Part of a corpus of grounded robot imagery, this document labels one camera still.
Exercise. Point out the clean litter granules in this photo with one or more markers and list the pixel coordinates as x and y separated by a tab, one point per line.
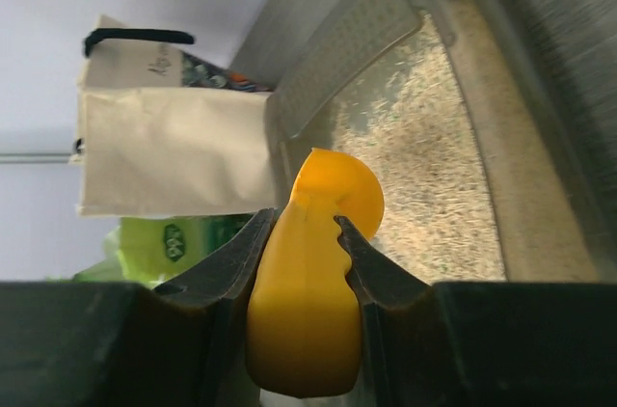
406	120

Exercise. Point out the yellow plastic scoop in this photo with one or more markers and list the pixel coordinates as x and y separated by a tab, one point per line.
304	332

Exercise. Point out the beige canvas tote bag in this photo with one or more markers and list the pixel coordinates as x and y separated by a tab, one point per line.
162	133

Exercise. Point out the green cat litter bag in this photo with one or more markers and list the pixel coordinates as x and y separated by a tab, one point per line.
153	251

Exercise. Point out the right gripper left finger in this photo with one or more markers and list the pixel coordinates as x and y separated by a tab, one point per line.
123	344

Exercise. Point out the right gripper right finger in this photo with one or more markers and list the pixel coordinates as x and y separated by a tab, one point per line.
478	343

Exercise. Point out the grey litter box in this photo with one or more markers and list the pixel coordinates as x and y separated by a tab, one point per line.
491	125

